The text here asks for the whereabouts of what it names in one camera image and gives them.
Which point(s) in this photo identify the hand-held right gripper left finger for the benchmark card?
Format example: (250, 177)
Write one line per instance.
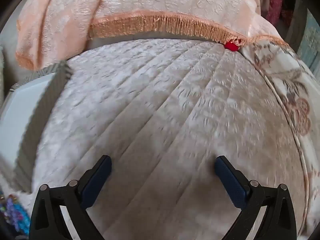
(96, 182)

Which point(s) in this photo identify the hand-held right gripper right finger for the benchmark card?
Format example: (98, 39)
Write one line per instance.
(232, 182)

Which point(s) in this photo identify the striped cardboard box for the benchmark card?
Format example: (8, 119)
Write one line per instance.
(25, 105)

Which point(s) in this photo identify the cream quilted bedspread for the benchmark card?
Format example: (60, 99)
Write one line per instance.
(162, 105)

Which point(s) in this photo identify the floral printed cloth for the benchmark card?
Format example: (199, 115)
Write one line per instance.
(287, 80)

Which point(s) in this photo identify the small red tag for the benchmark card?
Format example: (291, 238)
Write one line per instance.
(231, 46)

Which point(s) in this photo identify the teal painted panel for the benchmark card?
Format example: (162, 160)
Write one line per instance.
(311, 42)

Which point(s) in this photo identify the peach fringed blanket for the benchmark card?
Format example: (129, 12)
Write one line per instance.
(125, 5)

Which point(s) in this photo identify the red patterned hanging clothes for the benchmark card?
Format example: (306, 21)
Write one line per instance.
(275, 2)

